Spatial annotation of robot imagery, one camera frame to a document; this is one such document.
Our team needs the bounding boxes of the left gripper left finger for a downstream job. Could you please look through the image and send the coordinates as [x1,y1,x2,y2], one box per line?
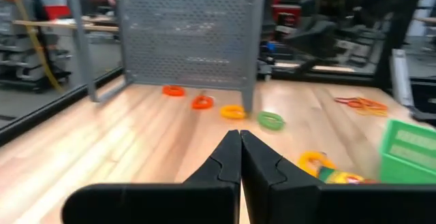
[61,129,243,224]

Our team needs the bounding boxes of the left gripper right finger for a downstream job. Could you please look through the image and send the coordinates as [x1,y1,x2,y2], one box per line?
[240,130,436,224]

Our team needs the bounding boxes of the yellow crayon box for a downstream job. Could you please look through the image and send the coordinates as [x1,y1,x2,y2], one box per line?
[317,165,378,185]

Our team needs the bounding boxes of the green plastic basket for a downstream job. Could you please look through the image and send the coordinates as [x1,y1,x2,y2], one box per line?
[378,118,436,185]

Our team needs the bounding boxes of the orange coil ring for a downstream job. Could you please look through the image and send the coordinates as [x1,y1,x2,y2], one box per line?
[161,84,187,98]
[191,95,215,111]

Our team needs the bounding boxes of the green coil ring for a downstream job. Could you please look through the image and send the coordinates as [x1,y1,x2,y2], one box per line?
[256,110,286,131]

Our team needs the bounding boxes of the yellow coil ring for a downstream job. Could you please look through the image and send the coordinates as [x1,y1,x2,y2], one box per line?
[297,150,337,179]
[219,104,247,121]

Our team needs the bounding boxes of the grey perforated metal shelf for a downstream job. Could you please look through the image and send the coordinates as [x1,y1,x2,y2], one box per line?
[65,0,268,115]

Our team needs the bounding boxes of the tangled rubber band pile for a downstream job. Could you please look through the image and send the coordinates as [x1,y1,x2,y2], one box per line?
[333,95,389,118]

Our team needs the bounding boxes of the grey bin rack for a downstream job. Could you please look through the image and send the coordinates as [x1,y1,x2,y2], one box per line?
[0,0,74,94]

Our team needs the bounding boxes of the red tool chest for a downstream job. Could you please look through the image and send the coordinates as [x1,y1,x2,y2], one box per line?
[270,0,306,27]

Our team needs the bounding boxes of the wooden neighbouring table top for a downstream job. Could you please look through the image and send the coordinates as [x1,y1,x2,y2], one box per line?
[12,18,120,34]

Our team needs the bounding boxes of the red storage box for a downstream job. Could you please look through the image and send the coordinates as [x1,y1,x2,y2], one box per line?
[43,4,72,21]

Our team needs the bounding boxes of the silver frame post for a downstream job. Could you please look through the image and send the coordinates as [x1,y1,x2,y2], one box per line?
[390,48,416,108]

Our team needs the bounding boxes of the yellow floor cable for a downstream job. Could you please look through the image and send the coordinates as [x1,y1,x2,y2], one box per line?
[5,0,65,94]

